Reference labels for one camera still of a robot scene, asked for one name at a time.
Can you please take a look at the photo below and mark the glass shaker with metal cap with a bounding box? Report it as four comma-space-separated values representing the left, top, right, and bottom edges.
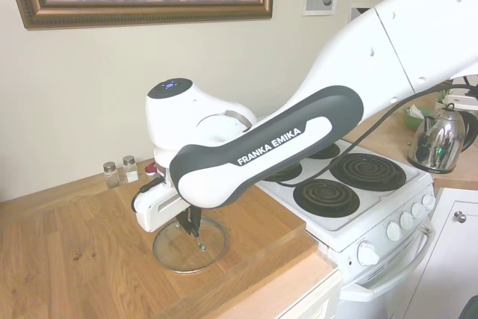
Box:
102, 161, 120, 190
122, 155, 139, 185

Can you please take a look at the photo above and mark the light wood base cabinet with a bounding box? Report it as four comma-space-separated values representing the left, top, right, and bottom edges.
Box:
199, 269, 344, 319

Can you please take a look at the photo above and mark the white electric stove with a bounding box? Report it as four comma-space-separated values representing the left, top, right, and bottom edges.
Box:
257, 139, 438, 319

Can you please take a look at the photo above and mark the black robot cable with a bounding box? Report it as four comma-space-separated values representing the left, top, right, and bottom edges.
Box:
274, 81, 478, 189

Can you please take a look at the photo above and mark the shiny steel electric kettle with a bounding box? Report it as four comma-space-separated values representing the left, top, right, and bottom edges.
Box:
406, 102, 478, 170

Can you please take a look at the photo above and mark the large black coil burner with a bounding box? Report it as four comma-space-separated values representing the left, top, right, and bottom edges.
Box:
265, 163, 304, 184
329, 153, 407, 191

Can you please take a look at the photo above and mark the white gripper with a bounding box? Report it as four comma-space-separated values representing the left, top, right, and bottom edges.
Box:
134, 183, 203, 239

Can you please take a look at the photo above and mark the black and white print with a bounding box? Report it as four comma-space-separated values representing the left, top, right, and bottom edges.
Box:
348, 4, 373, 24

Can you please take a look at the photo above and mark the round glass pot lid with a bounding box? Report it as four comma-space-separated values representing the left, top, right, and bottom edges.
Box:
152, 217, 229, 273

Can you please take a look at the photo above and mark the white oven door handle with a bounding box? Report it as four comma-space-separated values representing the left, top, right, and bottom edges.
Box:
341, 217, 437, 302

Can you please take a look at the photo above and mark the white box with red label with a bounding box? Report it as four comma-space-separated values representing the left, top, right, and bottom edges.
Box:
443, 93, 478, 111

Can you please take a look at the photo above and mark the white cabinet door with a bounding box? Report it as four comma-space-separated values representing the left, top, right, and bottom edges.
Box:
388, 184, 478, 319

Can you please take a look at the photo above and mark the black kettle base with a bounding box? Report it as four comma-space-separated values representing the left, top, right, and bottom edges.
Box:
406, 156, 457, 176

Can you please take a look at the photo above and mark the green bowl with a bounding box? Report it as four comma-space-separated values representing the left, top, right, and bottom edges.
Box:
403, 108, 435, 132

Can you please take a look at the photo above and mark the small black coil burner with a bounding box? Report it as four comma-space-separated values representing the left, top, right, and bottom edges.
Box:
293, 179, 361, 219
308, 142, 342, 160

